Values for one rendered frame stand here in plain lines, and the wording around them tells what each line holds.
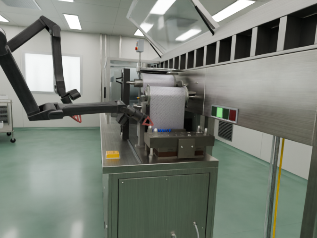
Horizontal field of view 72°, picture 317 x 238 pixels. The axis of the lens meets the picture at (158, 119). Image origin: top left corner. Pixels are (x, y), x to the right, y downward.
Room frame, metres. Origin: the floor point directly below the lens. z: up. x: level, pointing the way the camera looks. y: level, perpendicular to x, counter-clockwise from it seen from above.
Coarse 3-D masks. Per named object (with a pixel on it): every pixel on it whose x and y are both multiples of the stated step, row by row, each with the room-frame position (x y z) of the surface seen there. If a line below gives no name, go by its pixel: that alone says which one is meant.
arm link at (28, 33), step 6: (42, 18) 1.39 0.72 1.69; (36, 24) 1.38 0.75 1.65; (42, 24) 1.39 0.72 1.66; (48, 24) 1.40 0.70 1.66; (54, 24) 1.42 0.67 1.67; (24, 30) 1.34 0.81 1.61; (30, 30) 1.36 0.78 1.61; (36, 30) 1.38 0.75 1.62; (48, 30) 1.46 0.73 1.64; (60, 30) 1.45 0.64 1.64; (18, 36) 1.32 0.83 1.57; (24, 36) 1.34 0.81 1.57; (30, 36) 1.36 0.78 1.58; (12, 42) 1.30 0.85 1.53; (18, 42) 1.32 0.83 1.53; (24, 42) 1.34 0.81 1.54; (12, 48) 1.30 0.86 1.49
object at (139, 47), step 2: (138, 40) 1.95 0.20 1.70; (140, 40) 1.95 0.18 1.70; (142, 40) 1.96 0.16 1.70; (136, 42) 2.00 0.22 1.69; (138, 42) 1.95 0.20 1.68; (140, 42) 1.95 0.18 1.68; (142, 42) 1.96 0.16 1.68; (136, 44) 2.00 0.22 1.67; (138, 44) 1.95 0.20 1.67; (140, 44) 1.95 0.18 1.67; (142, 44) 1.96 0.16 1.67; (136, 46) 2.00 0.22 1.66; (138, 46) 1.95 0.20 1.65; (140, 46) 1.95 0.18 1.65; (142, 46) 1.96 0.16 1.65; (136, 48) 1.96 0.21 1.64; (138, 48) 1.95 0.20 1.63; (140, 48) 1.95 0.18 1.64; (142, 48) 1.96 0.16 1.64; (136, 50) 1.99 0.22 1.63; (138, 50) 1.95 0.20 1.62; (140, 50) 1.95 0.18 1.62; (142, 50) 1.96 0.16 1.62
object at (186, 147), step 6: (192, 138) 1.25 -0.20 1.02; (180, 144) 1.21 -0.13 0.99; (186, 144) 1.22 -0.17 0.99; (192, 144) 1.23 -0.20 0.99; (180, 150) 1.21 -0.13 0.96; (186, 150) 1.22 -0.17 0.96; (192, 150) 1.23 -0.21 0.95; (180, 156) 1.21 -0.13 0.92; (186, 156) 1.22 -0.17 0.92; (192, 156) 1.23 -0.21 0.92
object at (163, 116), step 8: (152, 112) 1.39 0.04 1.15; (160, 112) 1.41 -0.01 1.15; (168, 112) 1.42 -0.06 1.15; (176, 112) 1.43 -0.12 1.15; (152, 120) 1.39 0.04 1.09; (160, 120) 1.41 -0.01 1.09; (168, 120) 1.42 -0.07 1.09; (176, 120) 1.44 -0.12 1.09; (152, 128) 1.39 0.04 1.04; (160, 128) 1.41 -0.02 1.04; (168, 128) 1.42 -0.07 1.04; (176, 128) 1.44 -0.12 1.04
